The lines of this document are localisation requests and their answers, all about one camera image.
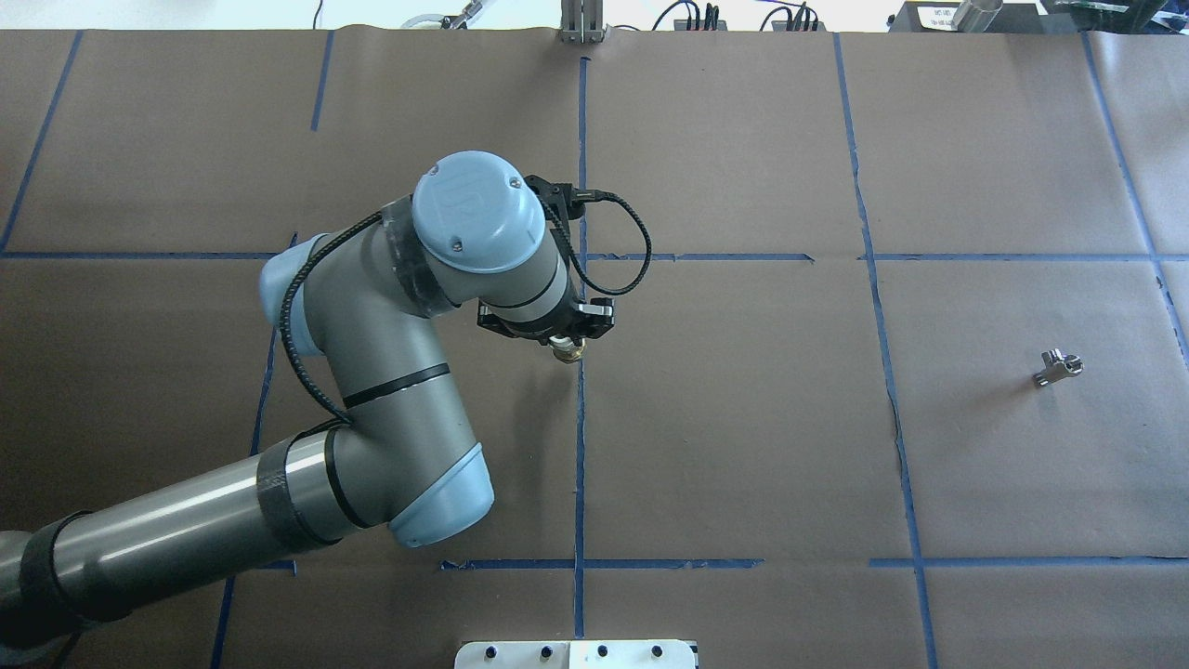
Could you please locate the steel cylinder weight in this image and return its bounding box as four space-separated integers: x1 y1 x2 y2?
950 0 1004 33

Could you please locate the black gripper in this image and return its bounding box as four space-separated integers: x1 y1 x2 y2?
477 297 615 345

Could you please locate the aluminium frame post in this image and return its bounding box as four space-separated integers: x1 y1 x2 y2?
559 0 608 44

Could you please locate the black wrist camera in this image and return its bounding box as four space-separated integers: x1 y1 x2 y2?
524 175 591 223

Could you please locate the white column with base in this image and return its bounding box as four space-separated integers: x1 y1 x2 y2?
453 638 700 668

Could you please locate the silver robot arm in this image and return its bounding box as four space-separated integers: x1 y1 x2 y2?
4 150 624 665

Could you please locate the chrome pipe fitting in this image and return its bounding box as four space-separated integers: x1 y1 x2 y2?
1032 348 1084 389

